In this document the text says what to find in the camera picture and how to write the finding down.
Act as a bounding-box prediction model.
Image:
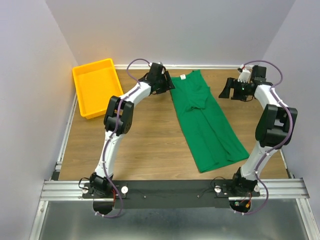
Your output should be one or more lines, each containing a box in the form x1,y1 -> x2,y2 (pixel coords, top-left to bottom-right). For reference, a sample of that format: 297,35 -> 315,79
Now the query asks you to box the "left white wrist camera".
157,61 -> 166,75

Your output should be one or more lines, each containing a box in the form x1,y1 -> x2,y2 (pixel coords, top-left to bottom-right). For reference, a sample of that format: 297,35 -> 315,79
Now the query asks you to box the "aluminium right side rail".
279,149 -> 294,179

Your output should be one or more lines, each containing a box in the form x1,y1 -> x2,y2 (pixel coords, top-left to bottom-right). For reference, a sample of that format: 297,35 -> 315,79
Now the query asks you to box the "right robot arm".
219,63 -> 298,196

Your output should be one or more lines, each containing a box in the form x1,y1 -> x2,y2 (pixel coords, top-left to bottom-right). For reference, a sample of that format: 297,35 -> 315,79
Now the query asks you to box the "aluminium rail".
40,178 -> 310,201
279,149 -> 294,179
50,93 -> 78,181

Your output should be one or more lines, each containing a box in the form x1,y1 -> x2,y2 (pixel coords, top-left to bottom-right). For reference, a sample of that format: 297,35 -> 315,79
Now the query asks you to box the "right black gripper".
217,77 -> 251,102

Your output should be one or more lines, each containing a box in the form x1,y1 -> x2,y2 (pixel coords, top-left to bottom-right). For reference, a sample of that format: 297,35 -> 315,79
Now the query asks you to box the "green t shirt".
170,70 -> 250,173

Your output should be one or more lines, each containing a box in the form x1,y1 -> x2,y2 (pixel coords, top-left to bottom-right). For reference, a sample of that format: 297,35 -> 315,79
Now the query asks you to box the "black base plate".
81,178 -> 260,214

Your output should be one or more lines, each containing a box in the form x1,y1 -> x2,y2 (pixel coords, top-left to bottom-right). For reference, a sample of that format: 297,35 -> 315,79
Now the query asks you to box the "aluminium left side rail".
50,93 -> 78,181

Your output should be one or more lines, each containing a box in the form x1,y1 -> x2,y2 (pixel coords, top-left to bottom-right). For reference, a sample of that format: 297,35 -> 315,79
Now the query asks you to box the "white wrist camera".
157,61 -> 166,75
237,64 -> 253,83

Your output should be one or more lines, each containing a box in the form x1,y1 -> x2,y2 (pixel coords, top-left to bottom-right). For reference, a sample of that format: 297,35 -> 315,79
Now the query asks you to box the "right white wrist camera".
237,64 -> 253,83

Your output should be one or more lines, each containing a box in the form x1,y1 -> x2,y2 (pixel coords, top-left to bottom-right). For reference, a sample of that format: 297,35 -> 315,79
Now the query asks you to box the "yellow plastic tray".
72,58 -> 124,120

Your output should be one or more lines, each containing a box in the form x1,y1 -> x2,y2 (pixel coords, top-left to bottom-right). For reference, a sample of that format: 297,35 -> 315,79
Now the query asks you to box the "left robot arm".
89,62 -> 175,198

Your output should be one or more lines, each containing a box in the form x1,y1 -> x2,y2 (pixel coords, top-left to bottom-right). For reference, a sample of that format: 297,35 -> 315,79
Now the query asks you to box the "aluminium front rail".
40,178 -> 310,201

